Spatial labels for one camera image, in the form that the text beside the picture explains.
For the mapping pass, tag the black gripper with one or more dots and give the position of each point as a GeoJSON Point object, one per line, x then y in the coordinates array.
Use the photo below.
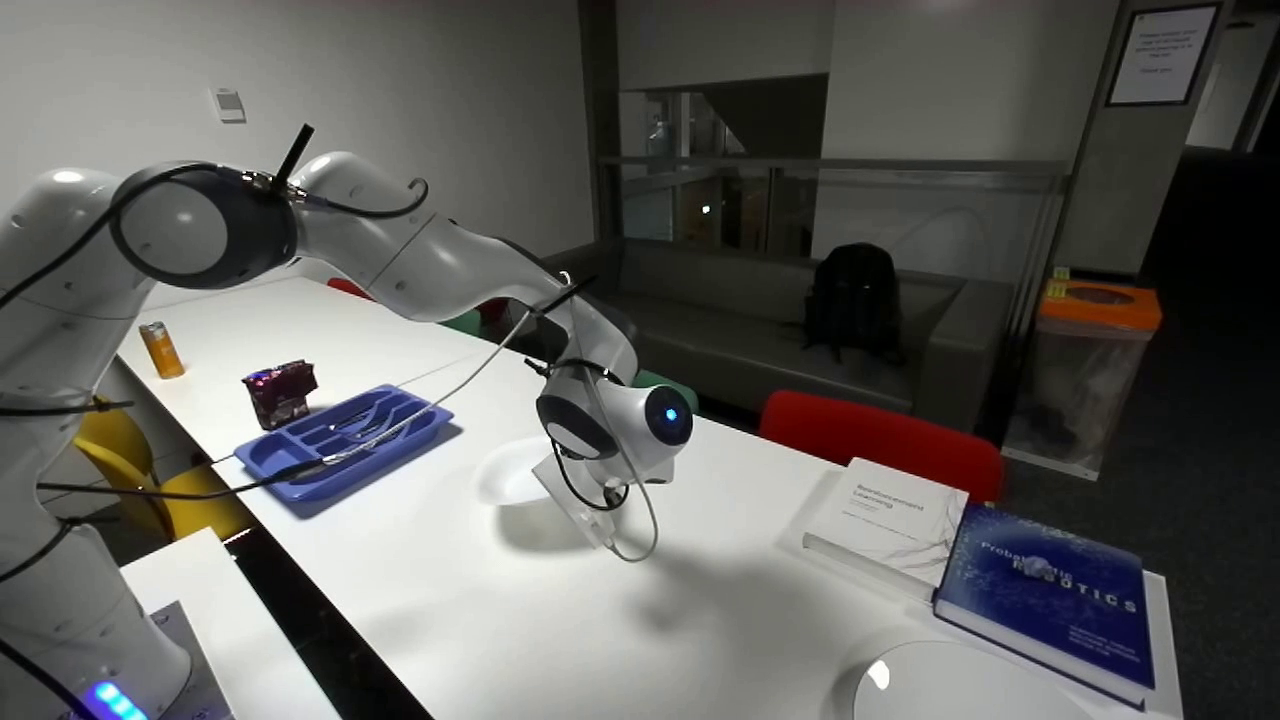
{"type": "Point", "coordinates": [604, 494]}

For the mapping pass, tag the white bowl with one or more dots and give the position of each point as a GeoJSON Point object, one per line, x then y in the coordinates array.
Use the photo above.
{"type": "Point", "coordinates": [557, 486]}

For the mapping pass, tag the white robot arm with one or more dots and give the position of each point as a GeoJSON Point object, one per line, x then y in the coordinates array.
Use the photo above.
{"type": "Point", "coordinates": [441, 264]}

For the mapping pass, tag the green chair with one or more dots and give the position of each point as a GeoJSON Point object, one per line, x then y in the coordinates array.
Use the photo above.
{"type": "Point", "coordinates": [679, 395]}
{"type": "Point", "coordinates": [468, 320]}

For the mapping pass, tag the grey sofa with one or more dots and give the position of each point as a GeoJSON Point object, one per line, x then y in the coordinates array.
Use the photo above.
{"type": "Point", "coordinates": [745, 333]}

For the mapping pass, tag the red chair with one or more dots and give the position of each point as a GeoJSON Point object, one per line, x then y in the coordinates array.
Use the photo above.
{"type": "Point", "coordinates": [881, 443]}

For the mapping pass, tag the white book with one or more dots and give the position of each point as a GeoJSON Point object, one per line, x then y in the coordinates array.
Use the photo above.
{"type": "Point", "coordinates": [884, 523]}

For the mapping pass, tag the blue plastic cutlery tray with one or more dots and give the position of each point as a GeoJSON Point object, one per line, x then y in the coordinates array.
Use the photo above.
{"type": "Point", "coordinates": [321, 443]}

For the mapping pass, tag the black backpack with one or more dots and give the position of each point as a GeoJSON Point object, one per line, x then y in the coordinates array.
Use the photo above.
{"type": "Point", "coordinates": [854, 303]}

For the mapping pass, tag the maroon armchair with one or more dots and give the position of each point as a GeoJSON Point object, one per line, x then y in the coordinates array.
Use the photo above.
{"type": "Point", "coordinates": [348, 286]}

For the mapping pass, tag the purple snack bag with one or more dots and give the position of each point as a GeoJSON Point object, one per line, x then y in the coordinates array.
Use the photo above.
{"type": "Point", "coordinates": [279, 395]}

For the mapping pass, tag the yellow chair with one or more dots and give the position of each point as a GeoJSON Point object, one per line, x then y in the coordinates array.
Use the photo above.
{"type": "Point", "coordinates": [186, 503]}

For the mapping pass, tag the glass balustrade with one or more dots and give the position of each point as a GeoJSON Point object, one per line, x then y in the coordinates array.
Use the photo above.
{"type": "Point", "coordinates": [933, 214]}

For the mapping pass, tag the blue hardcover book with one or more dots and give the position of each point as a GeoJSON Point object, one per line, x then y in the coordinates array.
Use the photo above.
{"type": "Point", "coordinates": [1054, 603]}

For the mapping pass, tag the orange bottle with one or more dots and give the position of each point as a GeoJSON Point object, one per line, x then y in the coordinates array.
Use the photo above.
{"type": "Point", "coordinates": [160, 349]}

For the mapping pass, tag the bin with orange lid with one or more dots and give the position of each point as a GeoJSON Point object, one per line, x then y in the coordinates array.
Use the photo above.
{"type": "Point", "coordinates": [1084, 361]}

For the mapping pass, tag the white wall switch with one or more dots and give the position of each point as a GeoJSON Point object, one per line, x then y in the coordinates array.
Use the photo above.
{"type": "Point", "coordinates": [235, 104]}

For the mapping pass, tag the framed wall notice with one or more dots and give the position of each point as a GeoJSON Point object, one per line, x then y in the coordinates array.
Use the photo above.
{"type": "Point", "coordinates": [1161, 54]}

